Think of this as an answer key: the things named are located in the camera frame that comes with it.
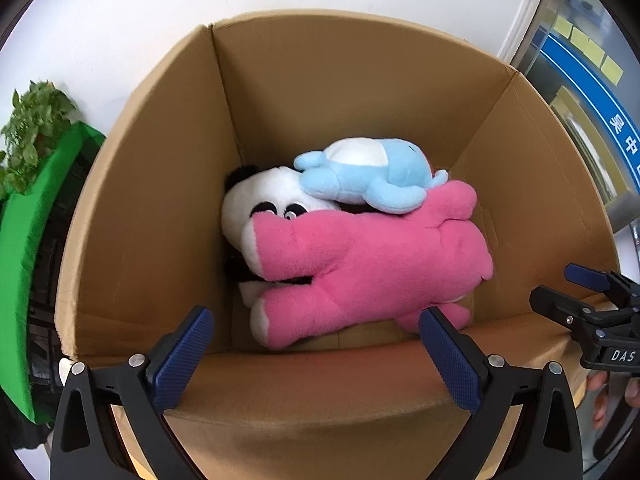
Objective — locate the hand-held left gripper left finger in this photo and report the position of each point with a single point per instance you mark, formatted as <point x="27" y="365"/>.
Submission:
<point x="182" y="360"/>

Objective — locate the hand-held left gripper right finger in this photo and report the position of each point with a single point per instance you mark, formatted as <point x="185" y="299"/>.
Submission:
<point x="450" y="360"/>

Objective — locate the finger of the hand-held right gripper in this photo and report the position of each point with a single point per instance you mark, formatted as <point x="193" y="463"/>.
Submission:
<point x="555" y="305"/>
<point x="585" y="275"/>

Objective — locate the brown cardboard box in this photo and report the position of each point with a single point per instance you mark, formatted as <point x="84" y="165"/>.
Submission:
<point x="325" y="90"/>

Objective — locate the person's right hand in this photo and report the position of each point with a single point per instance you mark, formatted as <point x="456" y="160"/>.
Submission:
<point x="598" y="400"/>

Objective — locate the pink plush toy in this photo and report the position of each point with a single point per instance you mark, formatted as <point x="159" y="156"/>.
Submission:
<point x="370" y="265"/>

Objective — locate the glass door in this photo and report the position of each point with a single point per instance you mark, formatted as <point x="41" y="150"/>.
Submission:
<point x="590" y="125"/>

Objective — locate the blue sign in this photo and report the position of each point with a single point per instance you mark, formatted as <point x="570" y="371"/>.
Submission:
<point x="585" y="85"/>

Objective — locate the black and white panda plush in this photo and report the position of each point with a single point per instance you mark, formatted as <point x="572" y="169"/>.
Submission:
<point x="272" y="187"/>

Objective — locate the light blue plush toy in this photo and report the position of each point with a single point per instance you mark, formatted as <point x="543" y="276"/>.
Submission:
<point x="395" y="170"/>

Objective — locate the yellow sticky note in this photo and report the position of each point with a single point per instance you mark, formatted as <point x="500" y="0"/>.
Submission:
<point x="611" y="69"/>
<point x="564" y="26"/>
<point x="581" y="39"/>
<point x="594" y="51"/>

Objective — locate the green leafy plant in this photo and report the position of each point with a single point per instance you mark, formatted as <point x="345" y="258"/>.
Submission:
<point x="35" y="120"/>

